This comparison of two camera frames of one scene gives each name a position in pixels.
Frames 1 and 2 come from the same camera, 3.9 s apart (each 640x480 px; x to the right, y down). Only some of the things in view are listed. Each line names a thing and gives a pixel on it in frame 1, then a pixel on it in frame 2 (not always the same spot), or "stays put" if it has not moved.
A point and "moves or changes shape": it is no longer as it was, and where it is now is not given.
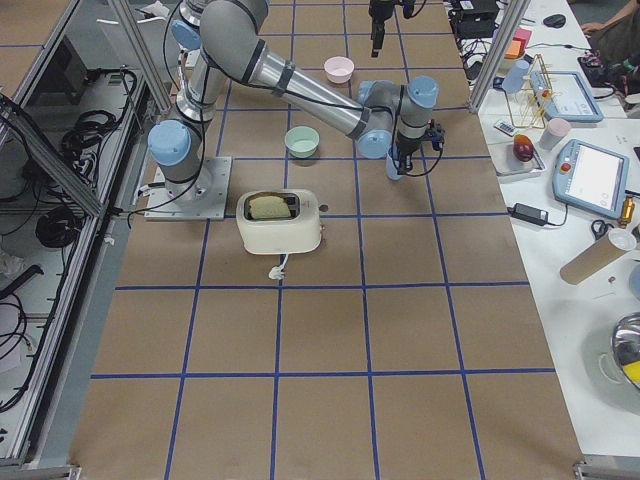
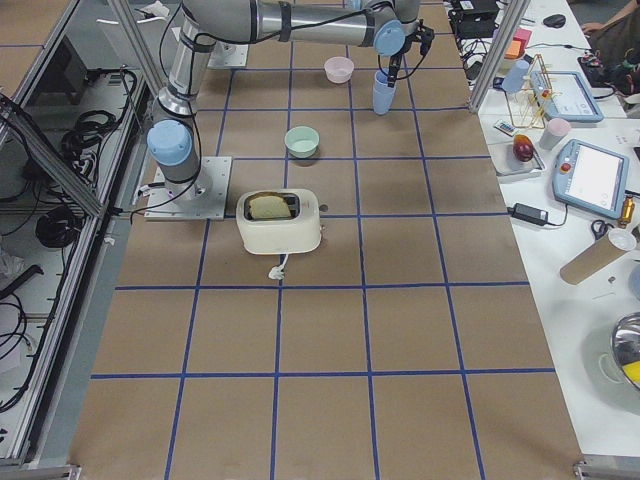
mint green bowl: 301,141 stays put
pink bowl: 338,69 stays put
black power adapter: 530,214 stays put
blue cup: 391,168 moves or changes shape
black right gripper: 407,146 → 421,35
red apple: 522,148 stays put
